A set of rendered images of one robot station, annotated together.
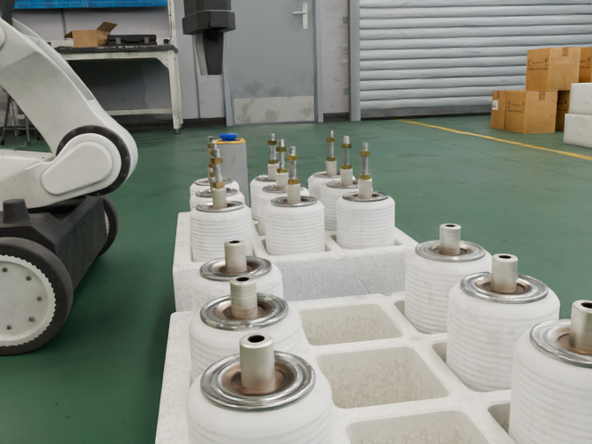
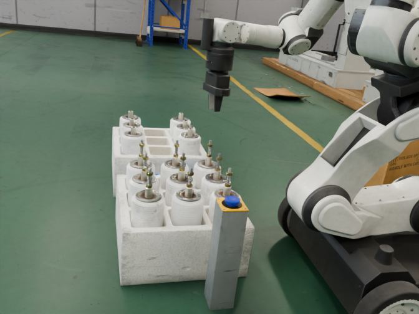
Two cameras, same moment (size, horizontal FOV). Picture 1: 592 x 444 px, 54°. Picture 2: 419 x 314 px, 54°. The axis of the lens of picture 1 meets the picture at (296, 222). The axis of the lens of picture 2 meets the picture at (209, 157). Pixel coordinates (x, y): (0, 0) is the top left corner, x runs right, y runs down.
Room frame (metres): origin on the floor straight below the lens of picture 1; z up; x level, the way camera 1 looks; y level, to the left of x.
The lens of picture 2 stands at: (2.23, -0.04, 0.80)
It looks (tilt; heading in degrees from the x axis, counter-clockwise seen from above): 21 degrees down; 173
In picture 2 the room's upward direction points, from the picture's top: 6 degrees clockwise
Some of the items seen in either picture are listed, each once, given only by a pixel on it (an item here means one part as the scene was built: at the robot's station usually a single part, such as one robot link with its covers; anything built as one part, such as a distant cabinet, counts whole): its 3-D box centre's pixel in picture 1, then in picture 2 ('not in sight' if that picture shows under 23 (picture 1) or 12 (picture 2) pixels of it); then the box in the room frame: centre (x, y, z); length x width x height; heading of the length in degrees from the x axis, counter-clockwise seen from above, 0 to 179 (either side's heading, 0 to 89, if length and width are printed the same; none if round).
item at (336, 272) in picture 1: (285, 274); (177, 222); (1.03, 0.02, 0.09); 0.39 x 0.39 x 0.18; 10
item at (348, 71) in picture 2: not in sight; (328, 43); (-2.63, 1.80, 0.45); 1.61 x 0.57 x 0.74; 8
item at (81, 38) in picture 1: (91, 36); not in sight; (5.50, 1.79, 0.87); 0.40 x 0.30 x 0.23; 84
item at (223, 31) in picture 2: not in sight; (219, 38); (0.90, 0.11, 0.69); 0.11 x 0.11 x 0.11; 19
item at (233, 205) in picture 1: (219, 207); (207, 164); (0.89, 0.12, 0.25); 0.08 x 0.08 x 0.01
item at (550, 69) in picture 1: (551, 69); not in sight; (4.42, -1.93, 0.45); 0.30 x 0.24 x 0.30; 9
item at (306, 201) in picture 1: (293, 202); (175, 164); (0.91, 0.00, 0.25); 0.08 x 0.08 x 0.01
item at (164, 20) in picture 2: not in sight; (169, 22); (-4.84, -0.09, 0.36); 0.31 x 0.25 x 0.20; 98
